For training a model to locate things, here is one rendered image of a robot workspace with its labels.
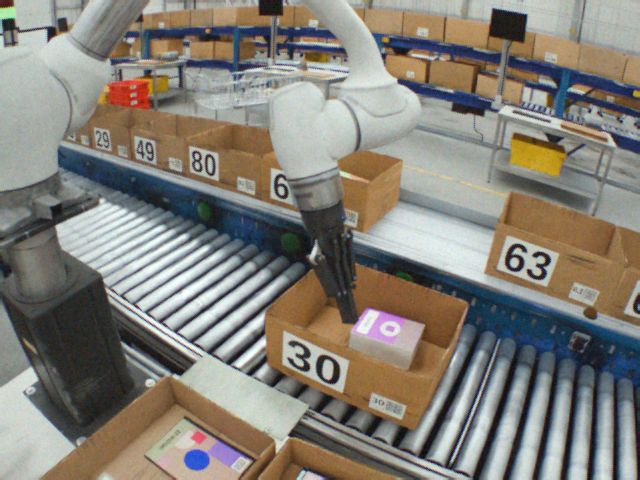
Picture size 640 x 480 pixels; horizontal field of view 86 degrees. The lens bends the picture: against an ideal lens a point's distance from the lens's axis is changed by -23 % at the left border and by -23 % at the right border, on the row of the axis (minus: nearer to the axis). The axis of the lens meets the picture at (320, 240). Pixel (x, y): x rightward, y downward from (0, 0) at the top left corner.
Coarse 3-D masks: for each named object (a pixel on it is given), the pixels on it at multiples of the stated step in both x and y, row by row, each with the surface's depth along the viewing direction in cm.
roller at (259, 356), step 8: (264, 336) 111; (256, 344) 108; (264, 344) 108; (248, 352) 105; (256, 352) 105; (264, 352) 107; (240, 360) 102; (248, 360) 103; (256, 360) 104; (264, 360) 107; (240, 368) 100; (248, 368) 102
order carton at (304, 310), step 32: (320, 288) 116; (384, 288) 110; (416, 288) 105; (288, 320) 105; (320, 320) 116; (416, 320) 109; (448, 320) 104; (352, 352) 84; (416, 352) 106; (448, 352) 87; (320, 384) 94; (352, 384) 89; (384, 384) 84; (416, 384) 79; (384, 416) 88; (416, 416) 83
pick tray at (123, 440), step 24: (168, 384) 84; (144, 408) 78; (168, 408) 85; (192, 408) 84; (216, 408) 78; (96, 432) 67; (120, 432) 73; (144, 432) 79; (216, 432) 81; (240, 432) 77; (72, 456) 63; (96, 456) 68; (120, 456) 72; (144, 456) 73; (264, 456) 69
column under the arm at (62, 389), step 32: (64, 256) 78; (0, 288) 67; (64, 288) 69; (96, 288) 73; (32, 320) 61; (64, 320) 67; (96, 320) 75; (32, 352) 71; (64, 352) 69; (96, 352) 76; (32, 384) 84; (64, 384) 70; (96, 384) 78; (128, 384) 87; (64, 416) 78; (96, 416) 80
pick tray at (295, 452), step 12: (288, 444) 72; (300, 444) 72; (312, 444) 71; (276, 456) 68; (288, 456) 74; (300, 456) 74; (312, 456) 72; (324, 456) 71; (336, 456) 69; (276, 468) 70; (288, 468) 75; (300, 468) 75; (312, 468) 75; (324, 468) 73; (336, 468) 71; (348, 468) 70; (360, 468) 68; (372, 468) 67
